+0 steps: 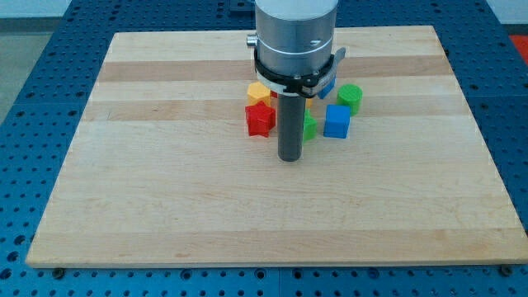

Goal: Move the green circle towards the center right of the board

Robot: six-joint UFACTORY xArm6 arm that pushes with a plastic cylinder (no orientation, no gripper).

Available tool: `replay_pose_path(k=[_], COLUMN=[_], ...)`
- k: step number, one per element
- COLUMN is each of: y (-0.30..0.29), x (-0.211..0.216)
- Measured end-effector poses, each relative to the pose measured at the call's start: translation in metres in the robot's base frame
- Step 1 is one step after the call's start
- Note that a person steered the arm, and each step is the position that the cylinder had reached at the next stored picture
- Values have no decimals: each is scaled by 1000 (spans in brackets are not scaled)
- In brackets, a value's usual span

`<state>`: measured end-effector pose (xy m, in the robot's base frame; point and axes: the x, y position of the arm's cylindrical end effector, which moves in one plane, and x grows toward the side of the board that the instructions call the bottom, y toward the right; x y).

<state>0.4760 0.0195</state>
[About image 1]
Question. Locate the silver robot arm cylinder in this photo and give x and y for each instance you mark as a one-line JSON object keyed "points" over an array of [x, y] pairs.
{"points": [[293, 37]]}

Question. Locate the wooden board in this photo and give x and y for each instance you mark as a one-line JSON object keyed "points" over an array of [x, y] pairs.
{"points": [[161, 171]]}

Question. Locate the red star block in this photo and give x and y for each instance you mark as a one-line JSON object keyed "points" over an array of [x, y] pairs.
{"points": [[260, 119]]}

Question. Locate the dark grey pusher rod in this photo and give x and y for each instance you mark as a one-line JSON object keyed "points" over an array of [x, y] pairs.
{"points": [[290, 125]]}

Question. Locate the green star block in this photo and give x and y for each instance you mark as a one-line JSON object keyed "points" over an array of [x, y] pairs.
{"points": [[310, 126]]}

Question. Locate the yellow hexagon block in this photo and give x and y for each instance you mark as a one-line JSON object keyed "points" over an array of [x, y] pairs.
{"points": [[257, 92]]}

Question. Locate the blue cube block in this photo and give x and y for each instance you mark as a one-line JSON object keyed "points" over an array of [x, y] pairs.
{"points": [[337, 121]]}

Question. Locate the blue angled block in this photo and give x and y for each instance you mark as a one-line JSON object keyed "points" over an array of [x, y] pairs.
{"points": [[326, 90]]}

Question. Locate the green cylinder block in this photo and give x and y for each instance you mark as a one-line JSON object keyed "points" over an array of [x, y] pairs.
{"points": [[350, 95]]}

